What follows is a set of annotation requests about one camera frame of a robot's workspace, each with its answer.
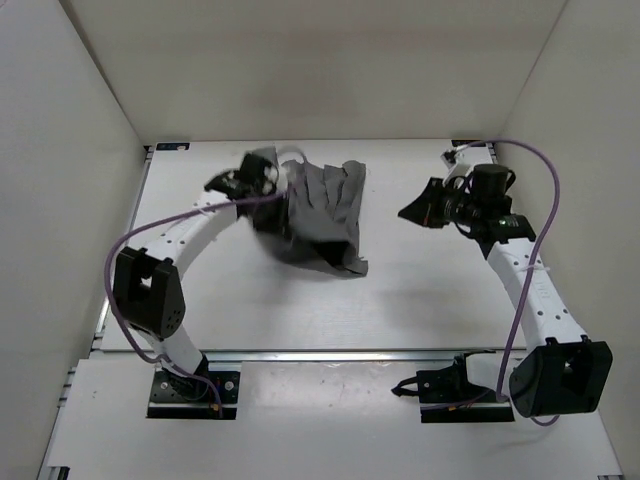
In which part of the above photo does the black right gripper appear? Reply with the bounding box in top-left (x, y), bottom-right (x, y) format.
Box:
top-left (398, 178), bottom-right (481, 230)

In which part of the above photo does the grey pleated skirt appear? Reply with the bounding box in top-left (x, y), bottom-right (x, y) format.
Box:
top-left (248, 146), bottom-right (369, 277)

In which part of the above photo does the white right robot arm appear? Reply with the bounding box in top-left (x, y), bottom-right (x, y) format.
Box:
top-left (398, 164), bottom-right (613, 418)

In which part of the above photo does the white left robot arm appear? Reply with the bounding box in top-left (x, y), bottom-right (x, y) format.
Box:
top-left (105, 147), bottom-right (288, 411)

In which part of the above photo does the blue label left corner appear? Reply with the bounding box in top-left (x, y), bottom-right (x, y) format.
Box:
top-left (155, 142), bottom-right (190, 151)

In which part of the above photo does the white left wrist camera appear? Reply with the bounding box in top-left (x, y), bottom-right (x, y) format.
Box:
top-left (265, 145), bottom-right (306, 193)

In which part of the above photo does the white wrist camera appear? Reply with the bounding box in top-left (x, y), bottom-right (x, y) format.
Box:
top-left (440, 145), bottom-right (470, 183)
top-left (265, 145), bottom-right (306, 193)

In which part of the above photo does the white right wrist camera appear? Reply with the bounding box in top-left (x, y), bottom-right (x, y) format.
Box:
top-left (440, 145), bottom-right (470, 183)

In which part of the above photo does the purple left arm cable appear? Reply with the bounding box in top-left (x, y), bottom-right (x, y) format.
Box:
top-left (102, 144), bottom-right (309, 420)

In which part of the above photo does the aluminium rail left table edge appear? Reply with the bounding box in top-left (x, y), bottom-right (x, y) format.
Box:
top-left (94, 144), bottom-right (154, 351)

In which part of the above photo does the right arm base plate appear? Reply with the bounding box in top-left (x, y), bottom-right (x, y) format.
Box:
top-left (416, 355), bottom-right (515, 424)

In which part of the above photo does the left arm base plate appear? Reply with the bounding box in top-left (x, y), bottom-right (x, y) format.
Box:
top-left (146, 363), bottom-right (241, 421)

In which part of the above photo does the aluminium rail along table front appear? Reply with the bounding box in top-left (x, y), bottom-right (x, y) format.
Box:
top-left (89, 349), bottom-right (564, 365)

